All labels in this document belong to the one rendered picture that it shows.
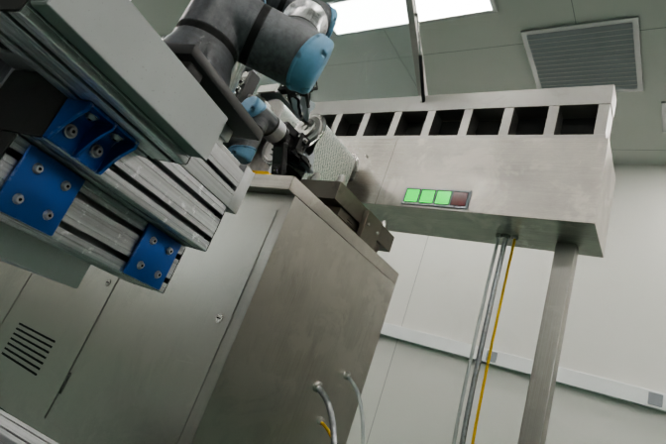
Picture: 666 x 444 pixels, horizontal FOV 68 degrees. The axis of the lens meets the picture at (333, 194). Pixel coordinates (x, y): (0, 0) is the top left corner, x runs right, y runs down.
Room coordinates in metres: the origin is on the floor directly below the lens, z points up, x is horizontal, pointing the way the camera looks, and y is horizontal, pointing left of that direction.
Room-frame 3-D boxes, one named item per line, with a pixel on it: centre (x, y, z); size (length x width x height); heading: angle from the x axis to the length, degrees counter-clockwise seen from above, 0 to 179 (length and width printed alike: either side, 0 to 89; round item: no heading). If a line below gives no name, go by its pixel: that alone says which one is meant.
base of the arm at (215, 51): (0.76, 0.30, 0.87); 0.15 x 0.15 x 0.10
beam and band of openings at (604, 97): (2.28, 0.43, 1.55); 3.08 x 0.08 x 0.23; 50
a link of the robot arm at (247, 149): (1.33, 0.31, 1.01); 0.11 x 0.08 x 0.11; 102
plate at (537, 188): (2.34, 0.38, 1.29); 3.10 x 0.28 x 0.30; 50
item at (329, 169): (1.64, 0.04, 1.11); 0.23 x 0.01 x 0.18; 140
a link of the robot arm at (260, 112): (1.33, 0.29, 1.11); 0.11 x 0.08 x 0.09; 140
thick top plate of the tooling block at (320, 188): (1.59, -0.08, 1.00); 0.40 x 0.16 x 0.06; 140
